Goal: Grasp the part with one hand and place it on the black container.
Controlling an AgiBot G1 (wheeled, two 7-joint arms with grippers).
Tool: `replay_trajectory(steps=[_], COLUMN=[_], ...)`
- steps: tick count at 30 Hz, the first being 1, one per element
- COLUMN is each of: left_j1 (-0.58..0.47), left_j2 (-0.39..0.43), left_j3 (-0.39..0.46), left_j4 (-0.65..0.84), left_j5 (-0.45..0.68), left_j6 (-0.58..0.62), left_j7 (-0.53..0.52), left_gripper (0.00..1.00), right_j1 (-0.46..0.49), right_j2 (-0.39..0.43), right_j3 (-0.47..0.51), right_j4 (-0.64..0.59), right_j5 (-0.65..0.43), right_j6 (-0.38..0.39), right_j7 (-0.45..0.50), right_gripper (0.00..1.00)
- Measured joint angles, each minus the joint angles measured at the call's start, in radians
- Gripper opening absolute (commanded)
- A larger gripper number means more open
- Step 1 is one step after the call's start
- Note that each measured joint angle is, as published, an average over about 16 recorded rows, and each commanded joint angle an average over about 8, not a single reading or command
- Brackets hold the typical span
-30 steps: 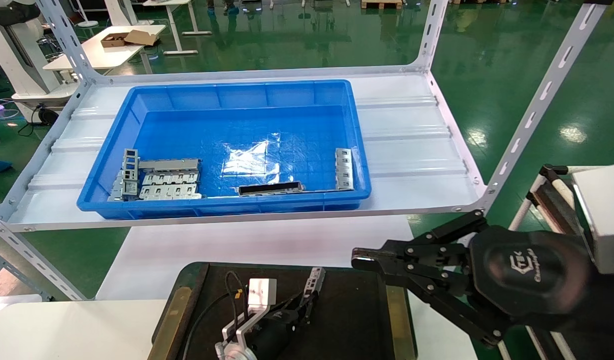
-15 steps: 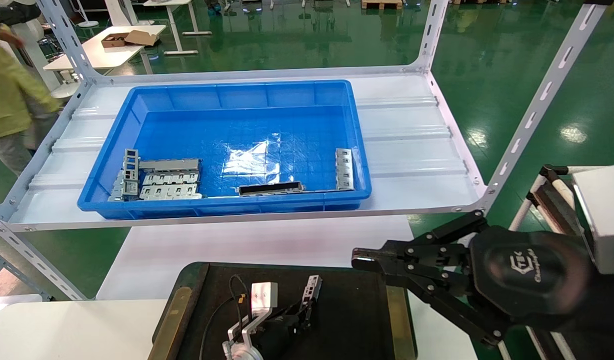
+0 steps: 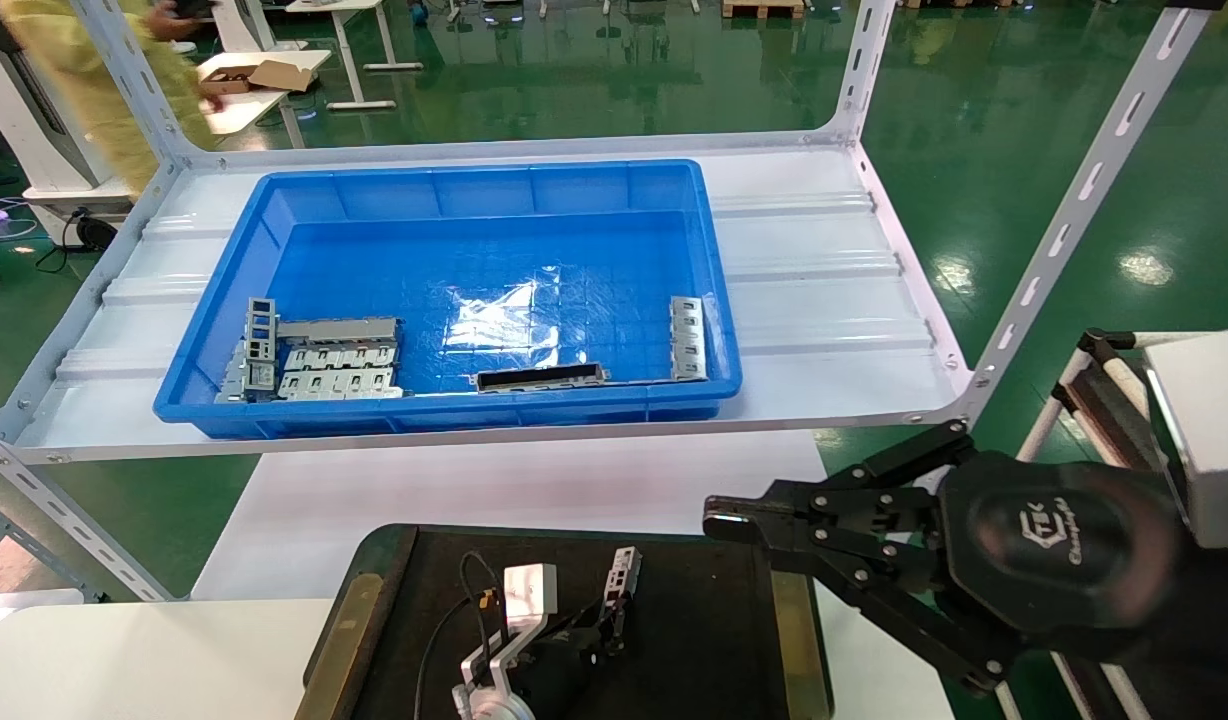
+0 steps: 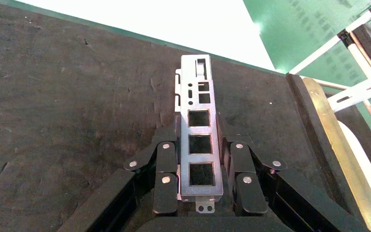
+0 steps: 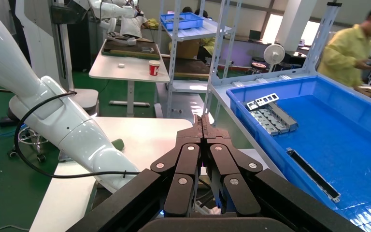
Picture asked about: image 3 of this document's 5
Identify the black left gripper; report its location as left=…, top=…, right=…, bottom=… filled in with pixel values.
left=504, top=600, right=627, bottom=719

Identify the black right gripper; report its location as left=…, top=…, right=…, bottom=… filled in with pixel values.
left=704, top=420, right=1228, bottom=720

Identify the metal bracket with square holes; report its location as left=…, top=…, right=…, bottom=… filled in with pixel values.
left=602, top=546, right=643, bottom=641
left=242, top=297, right=280, bottom=393

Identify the dark metal channel part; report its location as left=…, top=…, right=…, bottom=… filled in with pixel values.
left=474, top=362, right=611, bottom=393

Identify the flat slotted metal part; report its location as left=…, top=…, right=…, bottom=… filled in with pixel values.
left=670, top=296, right=710, bottom=383
left=277, top=368, right=407, bottom=401
left=279, top=343, right=403, bottom=373

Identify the black tray with gold edges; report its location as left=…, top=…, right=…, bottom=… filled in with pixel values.
left=294, top=523, right=835, bottom=720

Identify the white metal shelf rack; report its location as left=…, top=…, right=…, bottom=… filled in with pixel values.
left=0, top=0, right=1227, bottom=603

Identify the long grey metal channel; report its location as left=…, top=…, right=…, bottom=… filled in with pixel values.
left=277, top=316, right=403, bottom=346

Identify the large blue plastic bin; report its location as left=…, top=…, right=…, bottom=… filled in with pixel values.
left=154, top=160, right=745, bottom=439

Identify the white desk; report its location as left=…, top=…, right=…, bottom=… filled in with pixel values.
left=286, top=0, right=425, bottom=109
left=202, top=48, right=333, bottom=151

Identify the open cardboard box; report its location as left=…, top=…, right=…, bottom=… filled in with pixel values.
left=199, top=60, right=317, bottom=96

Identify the person in yellow jacket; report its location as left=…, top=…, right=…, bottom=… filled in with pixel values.
left=0, top=0, right=223, bottom=196

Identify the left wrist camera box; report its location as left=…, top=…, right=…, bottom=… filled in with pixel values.
left=461, top=563, right=558, bottom=701

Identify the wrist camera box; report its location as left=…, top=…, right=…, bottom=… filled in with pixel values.
left=461, top=563, right=558, bottom=701
left=1144, top=328, right=1228, bottom=551

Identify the white tube frame cart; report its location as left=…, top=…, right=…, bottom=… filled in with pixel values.
left=979, top=328, right=1200, bottom=720

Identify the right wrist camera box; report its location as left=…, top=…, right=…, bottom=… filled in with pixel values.
left=1144, top=328, right=1228, bottom=551

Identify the grey metal bracket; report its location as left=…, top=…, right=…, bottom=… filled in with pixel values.
left=217, top=340, right=250, bottom=404

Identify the black cable coil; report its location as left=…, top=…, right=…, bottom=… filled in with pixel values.
left=62, top=207, right=121, bottom=253

